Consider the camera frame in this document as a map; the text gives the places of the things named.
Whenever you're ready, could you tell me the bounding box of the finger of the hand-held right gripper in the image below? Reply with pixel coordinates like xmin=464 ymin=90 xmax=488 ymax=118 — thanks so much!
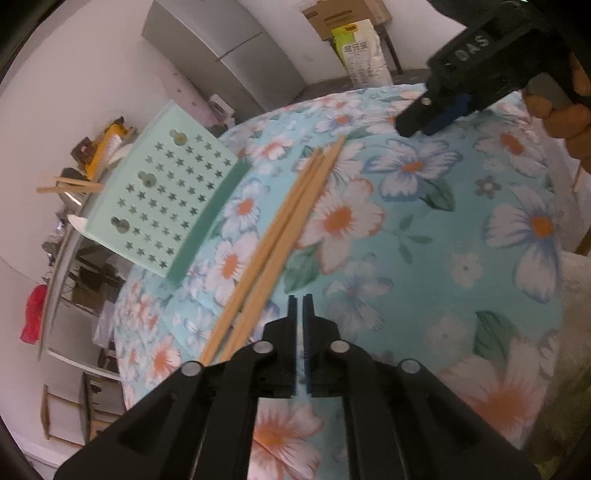
xmin=396 ymin=93 xmax=438 ymax=138
xmin=421 ymin=95 xmax=472 ymax=138

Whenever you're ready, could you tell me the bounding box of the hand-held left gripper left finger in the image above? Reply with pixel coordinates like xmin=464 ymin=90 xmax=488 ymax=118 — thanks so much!
xmin=53 ymin=295 xmax=297 ymax=480

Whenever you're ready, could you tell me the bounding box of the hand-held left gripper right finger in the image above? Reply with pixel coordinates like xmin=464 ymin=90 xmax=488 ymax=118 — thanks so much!
xmin=302 ymin=294 xmax=539 ymax=480

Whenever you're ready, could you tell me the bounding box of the mint green utensil holder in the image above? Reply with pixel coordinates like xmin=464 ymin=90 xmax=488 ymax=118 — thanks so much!
xmin=82 ymin=100 xmax=254 ymax=288

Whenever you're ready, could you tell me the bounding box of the person's right hand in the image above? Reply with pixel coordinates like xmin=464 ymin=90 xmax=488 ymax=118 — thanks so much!
xmin=523 ymin=50 xmax=591 ymax=175

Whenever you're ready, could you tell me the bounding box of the white and green rice bag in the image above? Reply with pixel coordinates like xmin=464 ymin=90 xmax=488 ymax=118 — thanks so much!
xmin=330 ymin=19 xmax=394 ymax=88

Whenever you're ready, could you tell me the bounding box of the floral blue blanket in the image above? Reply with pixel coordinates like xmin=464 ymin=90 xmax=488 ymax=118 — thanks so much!
xmin=111 ymin=83 xmax=573 ymax=480

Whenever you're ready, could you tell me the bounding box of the open cardboard box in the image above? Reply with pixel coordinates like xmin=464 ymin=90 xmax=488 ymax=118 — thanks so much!
xmin=301 ymin=0 xmax=394 ymax=41

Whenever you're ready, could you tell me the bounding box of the silver refrigerator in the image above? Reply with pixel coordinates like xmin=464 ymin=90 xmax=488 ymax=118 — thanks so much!
xmin=141 ymin=0 xmax=306 ymax=114

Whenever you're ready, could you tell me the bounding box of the white plastic stool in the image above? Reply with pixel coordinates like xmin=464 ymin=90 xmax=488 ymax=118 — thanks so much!
xmin=209 ymin=93 xmax=235 ymax=124

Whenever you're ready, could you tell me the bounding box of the wooden chair with dark seat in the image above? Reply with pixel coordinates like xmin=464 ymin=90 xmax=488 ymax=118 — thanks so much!
xmin=41 ymin=369 xmax=123 ymax=446

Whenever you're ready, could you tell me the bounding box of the white desk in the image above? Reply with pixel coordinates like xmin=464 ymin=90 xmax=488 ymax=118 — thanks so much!
xmin=38 ymin=178 xmax=124 ymax=381

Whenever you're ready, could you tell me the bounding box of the red plastic bag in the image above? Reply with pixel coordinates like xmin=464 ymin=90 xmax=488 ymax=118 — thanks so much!
xmin=20 ymin=283 xmax=50 ymax=345

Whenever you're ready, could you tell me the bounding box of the yellow bag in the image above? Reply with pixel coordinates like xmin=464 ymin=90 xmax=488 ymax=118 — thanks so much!
xmin=87 ymin=117 xmax=138 ymax=180

